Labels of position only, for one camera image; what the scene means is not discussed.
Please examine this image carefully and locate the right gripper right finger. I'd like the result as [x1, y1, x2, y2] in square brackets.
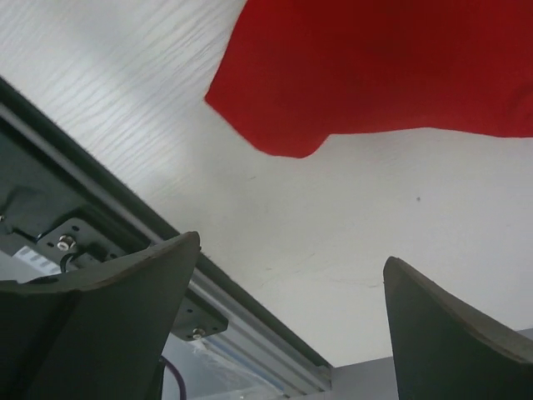
[383, 257, 532, 399]

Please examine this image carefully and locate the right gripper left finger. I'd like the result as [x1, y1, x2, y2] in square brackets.
[1, 232, 200, 399]

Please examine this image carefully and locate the red t shirt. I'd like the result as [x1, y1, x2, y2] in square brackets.
[205, 1, 532, 158]

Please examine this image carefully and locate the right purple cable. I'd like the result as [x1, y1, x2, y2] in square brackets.
[160, 356, 188, 400]

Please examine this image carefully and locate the aluminium frame rail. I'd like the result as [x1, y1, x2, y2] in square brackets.
[0, 103, 334, 397]

